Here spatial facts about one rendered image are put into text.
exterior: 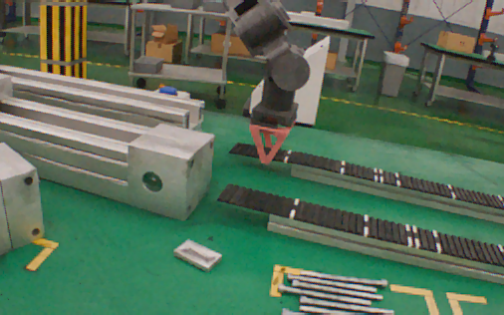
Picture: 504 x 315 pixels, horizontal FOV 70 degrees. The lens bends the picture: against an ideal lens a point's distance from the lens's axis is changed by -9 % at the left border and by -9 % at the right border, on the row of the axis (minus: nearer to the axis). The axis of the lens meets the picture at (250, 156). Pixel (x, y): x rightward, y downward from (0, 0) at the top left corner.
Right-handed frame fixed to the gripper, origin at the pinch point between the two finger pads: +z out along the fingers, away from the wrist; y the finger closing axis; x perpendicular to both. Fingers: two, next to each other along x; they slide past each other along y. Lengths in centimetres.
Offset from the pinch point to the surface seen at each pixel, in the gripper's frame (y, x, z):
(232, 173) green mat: 5.8, -4.8, 2.8
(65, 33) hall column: -225, -238, 23
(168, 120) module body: 3.4, -18.8, -3.6
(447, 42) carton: -499, 133, -7
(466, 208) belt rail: 0.4, 37.0, 1.6
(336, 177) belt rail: 0.5, 12.8, 1.4
